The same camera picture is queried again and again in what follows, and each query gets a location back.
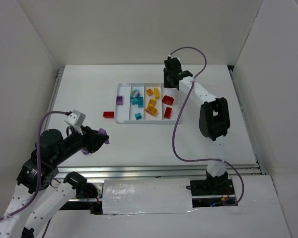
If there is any white foam board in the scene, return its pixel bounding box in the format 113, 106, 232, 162
102, 178, 193, 215

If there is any purple cable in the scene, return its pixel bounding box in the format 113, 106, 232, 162
170, 46, 245, 207
0, 111, 70, 238

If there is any red rectangular lego brick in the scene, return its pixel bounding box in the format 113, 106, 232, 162
103, 111, 114, 119

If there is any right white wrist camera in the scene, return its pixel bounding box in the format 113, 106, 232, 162
167, 55, 180, 60

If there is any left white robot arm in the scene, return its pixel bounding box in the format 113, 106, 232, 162
0, 126, 109, 238

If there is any purple curved lego brick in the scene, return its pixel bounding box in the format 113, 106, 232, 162
98, 128, 107, 135

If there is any yellow square lego brick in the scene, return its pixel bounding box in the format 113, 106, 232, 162
146, 89, 154, 96

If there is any purple rounded lego brick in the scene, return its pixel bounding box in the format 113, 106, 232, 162
81, 149, 89, 155

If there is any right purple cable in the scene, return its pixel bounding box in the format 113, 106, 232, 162
170, 46, 245, 207

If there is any white divided sorting tray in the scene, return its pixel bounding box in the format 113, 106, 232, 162
114, 83, 180, 124

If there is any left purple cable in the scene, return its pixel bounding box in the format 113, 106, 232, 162
0, 111, 70, 238

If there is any aluminium frame rail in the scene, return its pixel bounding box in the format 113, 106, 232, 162
52, 165, 261, 179

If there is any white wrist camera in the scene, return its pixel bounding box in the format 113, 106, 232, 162
65, 110, 86, 135
167, 55, 180, 60

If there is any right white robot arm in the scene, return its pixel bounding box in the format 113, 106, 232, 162
163, 56, 230, 190

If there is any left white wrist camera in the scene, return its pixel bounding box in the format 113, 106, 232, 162
65, 110, 86, 135

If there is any yellow butterfly lego brick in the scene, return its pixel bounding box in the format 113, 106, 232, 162
145, 106, 157, 117

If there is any purple square lego brick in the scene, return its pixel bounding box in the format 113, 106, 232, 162
116, 95, 123, 106

